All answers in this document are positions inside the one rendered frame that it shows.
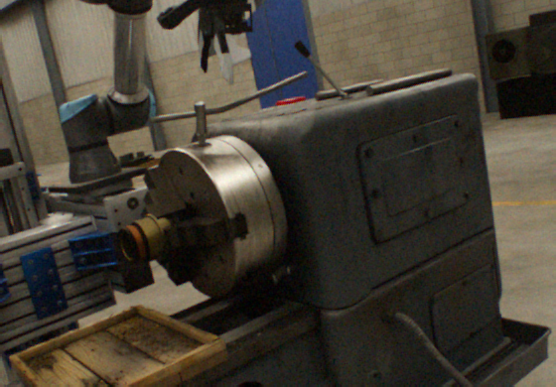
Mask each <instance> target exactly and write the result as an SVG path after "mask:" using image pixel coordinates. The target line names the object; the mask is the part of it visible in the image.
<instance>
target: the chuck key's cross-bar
mask: <svg viewBox="0 0 556 387"><path fill-rule="evenodd" d="M308 76H309V74H308V73H307V72H306V71H305V72H302V73H300V74H298V75H295V76H293V77H291V78H288V79H286V80H284V81H281V82H279V83H277V84H274V85H272V86H270V87H266V88H264V89H262V90H259V91H257V92H255V93H252V94H250V95H248V96H245V97H243V98H241V99H238V100H236V101H234V102H231V103H229V104H227V105H224V106H223V107H219V108H211V109H206V115H214V114H219V113H223V112H226V111H228V110H231V109H233V108H235V107H238V106H240V105H242V104H245V103H247V102H249V101H251V100H254V99H256V98H258V97H261V96H263V95H265V94H269V93H271V92H273V91H276V90H278V89H280V88H283V87H285V86H287V85H289V84H292V83H294V82H296V81H299V80H301V79H303V78H306V77H308ZM193 117H197V113H196V111H190V112H183V113H176V114H169V115H162V116H154V117H150V118H149V121H150V123H158V122H165V121H172V120H179V119H186V118H193Z"/></svg>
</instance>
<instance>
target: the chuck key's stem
mask: <svg viewBox="0 0 556 387"><path fill-rule="evenodd" d="M194 108H195V111H196V113H197V117H195V121H196V133H197V135H199V146H200V147H204V146H206V145H207V143H206V133H207V132H208V129H207V116H206V104H205V103H204V102H202V101H199V102H195V103H194Z"/></svg>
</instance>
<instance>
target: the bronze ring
mask: <svg viewBox="0 0 556 387"><path fill-rule="evenodd" d="M169 225H172V223H171V222H170V221H169V220H168V219H167V218H165V217H163V218H160V219H157V218H156V217H155V216H153V215H152V214H146V215H144V216H143V218H142V219H138V220H135V221H132V223H131V225H128V226H125V227H123V228H121V229H120V230H119V233H118V240H119V245H120V248H121V251H122V253H123V255H124V257H125V259H126V260H127V261H128V263H130V264H131V265H135V264H140V263H142V262H145V263H148V262H151V261H154V260H156V259H159V260H163V259H165V258H166V257H167V255H168V252H169V249H170V247H169V245H168V239H167V235H166V232H165V230H164V228H163V227H166V226H169Z"/></svg>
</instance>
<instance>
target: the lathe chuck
mask: <svg viewBox="0 0 556 387"><path fill-rule="evenodd" d="M206 143H207V144H210V146H209V147H206V148H197V147H195V146H196V145H198V144H199V142H195V143H192V144H188V145H184V146H180V147H176V148H173V149H169V150H167V151H166V152H165V153H164V154H163V155H162V157H161V158H162V159H163V162H164V164H165V166H166V168H167V170H168V172H169V174H170V176H171V178H172V180H173V181H174V183H175V185H176V187H177V189H178V191H179V193H180V195H181V197H182V199H183V201H184V202H187V203H189V204H191V205H192V206H193V207H194V209H193V210H191V211H190V212H188V213H183V214H182V216H179V217H175V218H173V219H169V221H170V222H171V223H172V224H175V223H178V222H181V221H184V220H186V219H190V218H192V217H195V216H205V217H217V218H234V217H235V213H238V212H239V214H242V219H243V223H244V228H245V232H246V233H245V234H244V238H241V239H240V237H235V238H229V237H228V238H227V239H224V240H221V241H219V242H217V243H214V244H212V245H210V244H203V243H202V244H198V245H196V246H195V263H194V280H193V287H194V288H195V289H196V290H197V291H199V292H200V293H202V294H204V295H206V296H208V297H211V298H220V297H222V296H225V295H227V294H229V293H232V292H234V291H236V290H238V289H241V288H243V287H245V286H248V285H250V284H252V283H254V282H257V281H258V280H260V279H261V278H262V277H263V276H264V275H266V273H267V272H268V270H269V268H270V266H271V263H272V259H273V254H274V226H273V219H272V214H271V210H270V206H269V203H268V200H267V197H266V194H264V192H263V189H262V187H261V185H260V183H259V182H258V180H257V178H256V176H255V174H254V172H253V170H252V168H251V167H250V165H249V164H248V163H247V161H246V160H245V159H244V158H243V157H242V155H241V154H240V153H239V152H238V151H237V150H235V149H234V148H233V147H232V146H230V145H229V144H227V143H225V142H223V141H221V140H218V139H206ZM253 270H257V273H256V275H255V276H254V277H252V278H251V279H249V280H247V281H244V278H245V276H246V275H247V274H248V273H249V272H251V271H253Z"/></svg>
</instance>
